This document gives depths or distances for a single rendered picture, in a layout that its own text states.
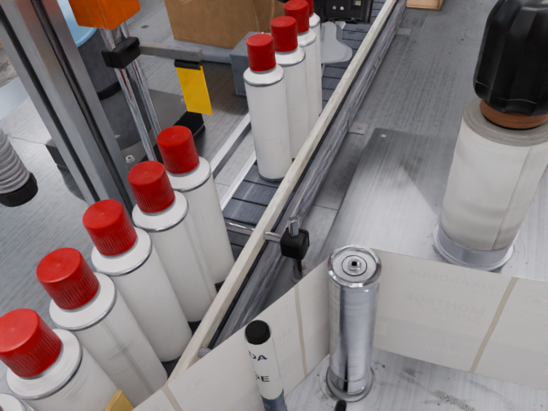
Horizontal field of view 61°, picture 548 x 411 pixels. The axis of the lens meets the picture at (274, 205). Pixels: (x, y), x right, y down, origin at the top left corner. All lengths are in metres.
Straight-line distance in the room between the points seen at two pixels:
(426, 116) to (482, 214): 0.40
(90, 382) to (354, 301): 0.20
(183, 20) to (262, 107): 0.59
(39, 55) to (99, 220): 0.18
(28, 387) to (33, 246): 0.44
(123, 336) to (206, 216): 0.15
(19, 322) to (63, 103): 0.24
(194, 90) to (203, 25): 0.65
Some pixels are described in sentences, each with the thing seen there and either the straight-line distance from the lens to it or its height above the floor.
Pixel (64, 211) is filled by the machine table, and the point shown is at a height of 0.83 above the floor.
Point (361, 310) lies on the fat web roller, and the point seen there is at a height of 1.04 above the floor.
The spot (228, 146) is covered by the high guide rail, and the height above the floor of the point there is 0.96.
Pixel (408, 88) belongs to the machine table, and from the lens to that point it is 0.96.
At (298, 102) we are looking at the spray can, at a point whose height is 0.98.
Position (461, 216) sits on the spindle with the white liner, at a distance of 0.53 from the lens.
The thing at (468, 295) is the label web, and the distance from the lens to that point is 0.37.
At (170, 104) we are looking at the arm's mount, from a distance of 0.86.
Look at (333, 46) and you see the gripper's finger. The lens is 0.78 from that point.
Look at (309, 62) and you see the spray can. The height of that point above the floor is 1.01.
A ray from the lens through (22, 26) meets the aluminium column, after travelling 0.48.
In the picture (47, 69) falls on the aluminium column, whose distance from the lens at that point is 0.49.
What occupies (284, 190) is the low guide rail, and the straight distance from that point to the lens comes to 0.61.
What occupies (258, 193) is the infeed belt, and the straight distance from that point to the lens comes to 0.66.
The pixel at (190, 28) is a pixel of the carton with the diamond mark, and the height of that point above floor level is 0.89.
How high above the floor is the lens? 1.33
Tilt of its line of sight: 45 degrees down
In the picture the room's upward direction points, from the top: 8 degrees counter-clockwise
